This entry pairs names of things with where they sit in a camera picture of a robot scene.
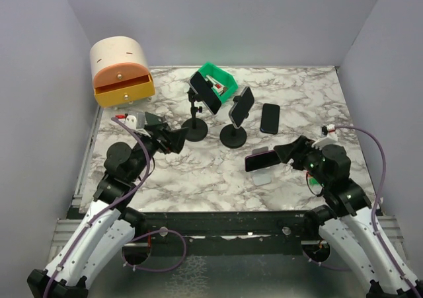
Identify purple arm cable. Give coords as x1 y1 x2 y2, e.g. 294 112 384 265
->
335 124 423 295
42 116 155 298

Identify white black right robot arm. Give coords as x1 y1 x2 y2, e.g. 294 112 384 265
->
274 135 422 297

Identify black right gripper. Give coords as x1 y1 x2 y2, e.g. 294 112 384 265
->
274 133 330 188

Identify pink-edged black phone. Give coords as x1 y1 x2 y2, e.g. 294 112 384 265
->
245 150 281 172

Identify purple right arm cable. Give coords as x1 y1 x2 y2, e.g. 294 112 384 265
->
335 124 423 295

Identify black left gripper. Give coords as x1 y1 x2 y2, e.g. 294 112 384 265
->
129 122 189 181

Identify black tall phone stand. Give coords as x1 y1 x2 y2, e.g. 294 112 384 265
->
182 87 208 142

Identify black phone on tall stand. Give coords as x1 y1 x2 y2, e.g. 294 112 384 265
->
189 71 221 115

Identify green cap marker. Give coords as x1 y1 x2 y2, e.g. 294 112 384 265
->
307 177 324 186

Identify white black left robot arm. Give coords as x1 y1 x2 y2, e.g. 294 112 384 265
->
27 122 188 297

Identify black front rail bar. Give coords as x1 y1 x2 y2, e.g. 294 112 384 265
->
118 211 321 258

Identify beige orange drawer box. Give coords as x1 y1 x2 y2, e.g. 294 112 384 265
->
89 36 155 108

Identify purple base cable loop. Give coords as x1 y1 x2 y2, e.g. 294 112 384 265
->
122 228 187 274
307 251 351 272

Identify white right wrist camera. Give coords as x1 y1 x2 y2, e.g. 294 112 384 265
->
312 124 338 149

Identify brown round-base phone stand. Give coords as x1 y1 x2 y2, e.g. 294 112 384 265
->
145 112 166 126

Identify silver folding phone stand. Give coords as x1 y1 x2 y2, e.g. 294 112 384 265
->
251 146 272 186

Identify silver-edged phone on short stand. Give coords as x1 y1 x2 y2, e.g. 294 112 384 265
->
229 87 255 129

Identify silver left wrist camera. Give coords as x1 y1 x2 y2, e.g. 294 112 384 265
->
112 112 148 135

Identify items inside green bin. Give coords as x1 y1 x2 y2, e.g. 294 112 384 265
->
206 75 229 96

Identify green plastic bin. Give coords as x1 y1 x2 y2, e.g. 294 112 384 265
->
198 62 238 103

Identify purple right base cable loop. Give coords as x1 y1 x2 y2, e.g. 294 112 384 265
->
307 251 351 272

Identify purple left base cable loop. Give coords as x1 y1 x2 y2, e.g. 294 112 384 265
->
122 228 187 274

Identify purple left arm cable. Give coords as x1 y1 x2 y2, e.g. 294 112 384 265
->
42 116 155 298

